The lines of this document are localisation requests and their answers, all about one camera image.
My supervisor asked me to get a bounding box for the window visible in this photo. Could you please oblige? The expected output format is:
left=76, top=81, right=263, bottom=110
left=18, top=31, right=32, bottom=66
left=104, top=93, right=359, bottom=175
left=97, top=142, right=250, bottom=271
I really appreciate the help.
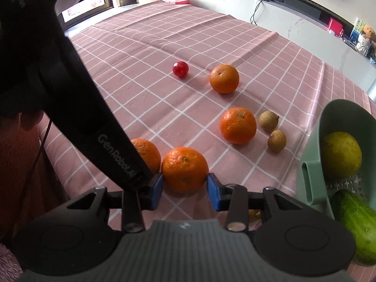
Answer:
left=60, top=0, right=114, bottom=24

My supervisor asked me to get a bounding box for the yellow lemon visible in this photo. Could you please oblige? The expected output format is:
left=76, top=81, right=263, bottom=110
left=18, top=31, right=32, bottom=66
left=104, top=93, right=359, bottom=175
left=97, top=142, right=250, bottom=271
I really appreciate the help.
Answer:
left=320, top=131, right=363, bottom=179

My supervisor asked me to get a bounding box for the green colander basket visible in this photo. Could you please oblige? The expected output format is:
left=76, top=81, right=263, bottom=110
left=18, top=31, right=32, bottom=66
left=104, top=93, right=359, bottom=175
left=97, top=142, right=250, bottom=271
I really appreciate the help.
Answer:
left=296, top=99, right=376, bottom=221

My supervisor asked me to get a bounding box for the red cherry tomato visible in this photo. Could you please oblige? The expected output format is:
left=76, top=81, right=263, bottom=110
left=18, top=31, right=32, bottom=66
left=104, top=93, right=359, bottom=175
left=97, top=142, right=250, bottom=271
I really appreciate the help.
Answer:
left=172, top=61, right=189, bottom=78

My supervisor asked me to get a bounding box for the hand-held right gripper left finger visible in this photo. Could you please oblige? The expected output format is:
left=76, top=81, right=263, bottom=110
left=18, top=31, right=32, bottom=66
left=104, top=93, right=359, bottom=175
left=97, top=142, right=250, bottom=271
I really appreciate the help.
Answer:
left=60, top=173, right=164, bottom=233

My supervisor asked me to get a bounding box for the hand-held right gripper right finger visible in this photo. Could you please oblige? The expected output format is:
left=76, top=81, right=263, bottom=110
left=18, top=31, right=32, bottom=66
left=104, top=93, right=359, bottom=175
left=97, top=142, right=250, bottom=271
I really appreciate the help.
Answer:
left=206, top=173, right=304, bottom=231

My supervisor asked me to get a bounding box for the red gift box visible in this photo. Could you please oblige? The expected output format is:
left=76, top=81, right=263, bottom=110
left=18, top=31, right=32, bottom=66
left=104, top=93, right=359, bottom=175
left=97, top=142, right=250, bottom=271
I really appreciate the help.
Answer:
left=327, top=18, right=345, bottom=35

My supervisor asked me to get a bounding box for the black cable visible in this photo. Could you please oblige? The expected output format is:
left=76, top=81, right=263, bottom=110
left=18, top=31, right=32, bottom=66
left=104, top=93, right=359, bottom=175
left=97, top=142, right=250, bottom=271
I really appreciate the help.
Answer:
left=250, top=0, right=265, bottom=24

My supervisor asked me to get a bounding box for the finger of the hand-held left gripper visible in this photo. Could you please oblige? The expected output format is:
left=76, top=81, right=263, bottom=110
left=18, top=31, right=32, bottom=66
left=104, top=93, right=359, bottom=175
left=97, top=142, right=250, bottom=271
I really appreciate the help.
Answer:
left=133, top=169, right=157, bottom=193

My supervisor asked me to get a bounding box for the person's left hand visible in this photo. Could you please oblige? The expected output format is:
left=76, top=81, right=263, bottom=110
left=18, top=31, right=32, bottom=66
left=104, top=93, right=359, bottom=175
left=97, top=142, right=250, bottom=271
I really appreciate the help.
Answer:
left=19, top=110, right=45, bottom=132

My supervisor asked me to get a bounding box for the green cucumber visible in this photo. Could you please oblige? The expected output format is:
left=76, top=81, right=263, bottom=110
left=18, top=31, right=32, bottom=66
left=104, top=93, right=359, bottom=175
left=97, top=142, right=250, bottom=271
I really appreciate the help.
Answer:
left=330, top=189, right=376, bottom=268

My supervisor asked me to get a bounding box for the orange mandarin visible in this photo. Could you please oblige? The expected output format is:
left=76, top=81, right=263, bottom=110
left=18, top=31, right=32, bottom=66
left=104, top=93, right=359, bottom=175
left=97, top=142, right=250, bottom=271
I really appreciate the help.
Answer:
left=220, top=107, right=257, bottom=145
left=210, top=64, right=240, bottom=94
left=131, top=139, right=162, bottom=174
left=161, top=147, right=210, bottom=194

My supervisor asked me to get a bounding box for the thin dark cable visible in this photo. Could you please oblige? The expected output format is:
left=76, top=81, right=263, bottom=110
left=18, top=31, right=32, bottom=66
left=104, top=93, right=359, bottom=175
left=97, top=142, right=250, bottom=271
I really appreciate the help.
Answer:
left=9, top=119, right=53, bottom=235

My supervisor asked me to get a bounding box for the pink checked tablecloth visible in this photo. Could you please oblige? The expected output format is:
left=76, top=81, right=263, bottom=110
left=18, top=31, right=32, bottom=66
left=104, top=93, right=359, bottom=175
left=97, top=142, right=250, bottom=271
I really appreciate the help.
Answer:
left=38, top=0, right=376, bottom=282

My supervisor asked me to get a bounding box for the plush toy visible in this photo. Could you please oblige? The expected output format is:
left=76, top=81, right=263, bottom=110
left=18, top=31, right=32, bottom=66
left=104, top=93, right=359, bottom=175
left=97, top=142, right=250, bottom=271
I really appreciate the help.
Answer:
left=356, top=25, right=376, bottom=57

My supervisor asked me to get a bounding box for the pink fluffy cloth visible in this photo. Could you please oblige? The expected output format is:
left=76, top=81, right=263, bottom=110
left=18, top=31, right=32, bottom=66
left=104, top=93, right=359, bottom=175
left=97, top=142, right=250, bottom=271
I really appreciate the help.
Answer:
left=0, top=242, right=23, bottom=274

